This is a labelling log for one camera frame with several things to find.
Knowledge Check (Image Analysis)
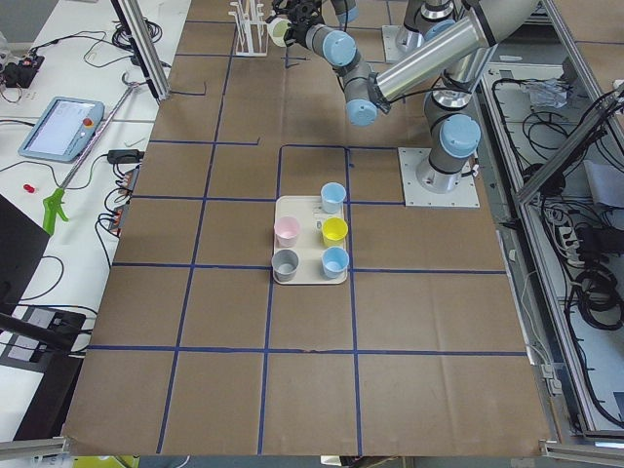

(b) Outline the white wire cup rack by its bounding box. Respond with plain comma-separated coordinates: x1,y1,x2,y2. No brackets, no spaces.
228,0,268,58

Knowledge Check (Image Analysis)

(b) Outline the blue teach pendant tablet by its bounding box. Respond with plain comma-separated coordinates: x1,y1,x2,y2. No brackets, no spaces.
18,97,104,163

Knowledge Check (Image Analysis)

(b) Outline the light blue plastic cup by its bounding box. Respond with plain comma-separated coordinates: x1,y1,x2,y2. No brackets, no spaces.
322,246,350,279
321,181,346,215

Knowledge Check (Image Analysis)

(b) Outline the pink plastic cup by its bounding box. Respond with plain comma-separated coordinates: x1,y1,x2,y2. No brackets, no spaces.
274,215,300,248

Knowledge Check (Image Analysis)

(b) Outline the green handled reacher grabber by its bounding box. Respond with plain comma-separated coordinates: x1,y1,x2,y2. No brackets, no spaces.
41,71,142,236

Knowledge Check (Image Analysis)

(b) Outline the yellow plastic cup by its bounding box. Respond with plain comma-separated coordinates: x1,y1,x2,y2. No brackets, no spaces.
321,217,348,248

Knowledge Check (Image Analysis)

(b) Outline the aluminium frame post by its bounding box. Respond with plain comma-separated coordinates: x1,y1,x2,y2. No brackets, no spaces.
111,0,171,102

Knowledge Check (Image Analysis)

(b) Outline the grey plastic cup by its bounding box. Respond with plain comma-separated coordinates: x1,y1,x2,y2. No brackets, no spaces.
271,249,299,284

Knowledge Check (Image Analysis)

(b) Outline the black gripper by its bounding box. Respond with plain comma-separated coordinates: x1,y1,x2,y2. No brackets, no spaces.
272,0,322,47

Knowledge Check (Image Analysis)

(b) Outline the pale green plastic cup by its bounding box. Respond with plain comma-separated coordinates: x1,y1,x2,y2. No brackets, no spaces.
267,18,290,48

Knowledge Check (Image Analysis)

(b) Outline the cream rabbit print tray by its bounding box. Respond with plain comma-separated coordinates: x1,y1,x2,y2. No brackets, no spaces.
273,196,348,286

